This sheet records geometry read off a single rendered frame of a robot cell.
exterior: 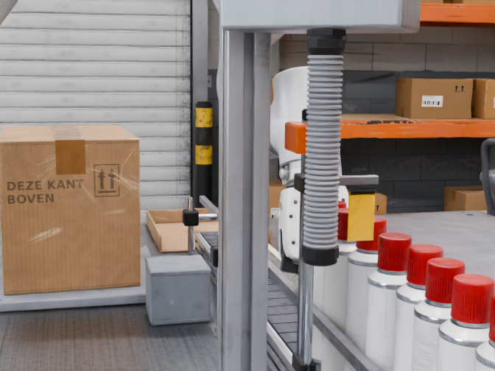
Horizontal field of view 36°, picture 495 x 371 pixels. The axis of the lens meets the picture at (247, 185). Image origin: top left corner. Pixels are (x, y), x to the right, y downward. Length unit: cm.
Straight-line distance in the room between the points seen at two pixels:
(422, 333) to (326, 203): 14
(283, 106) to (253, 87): 27
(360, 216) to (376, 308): 11
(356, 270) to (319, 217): 18
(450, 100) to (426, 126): 26
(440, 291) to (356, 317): 20
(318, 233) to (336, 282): 22
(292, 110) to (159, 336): 43
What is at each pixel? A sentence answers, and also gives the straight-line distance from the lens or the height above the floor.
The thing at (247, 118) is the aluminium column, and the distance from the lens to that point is 77.
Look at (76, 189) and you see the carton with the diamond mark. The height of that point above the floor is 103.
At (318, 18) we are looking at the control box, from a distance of 68.
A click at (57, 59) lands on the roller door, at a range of 509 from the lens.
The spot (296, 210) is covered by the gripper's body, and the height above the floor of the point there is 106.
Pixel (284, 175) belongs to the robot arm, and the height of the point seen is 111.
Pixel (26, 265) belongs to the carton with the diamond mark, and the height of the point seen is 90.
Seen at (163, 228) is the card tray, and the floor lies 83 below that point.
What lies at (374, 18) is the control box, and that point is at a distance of 67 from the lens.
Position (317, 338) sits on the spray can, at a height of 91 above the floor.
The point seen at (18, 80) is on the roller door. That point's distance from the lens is 511.
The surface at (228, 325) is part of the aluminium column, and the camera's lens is 80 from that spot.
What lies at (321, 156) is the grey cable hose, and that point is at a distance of 67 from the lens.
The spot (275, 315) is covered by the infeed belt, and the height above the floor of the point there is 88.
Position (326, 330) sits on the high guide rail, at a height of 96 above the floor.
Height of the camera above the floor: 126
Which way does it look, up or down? 9 degrees down
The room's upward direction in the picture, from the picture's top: 1 degrees clockwise
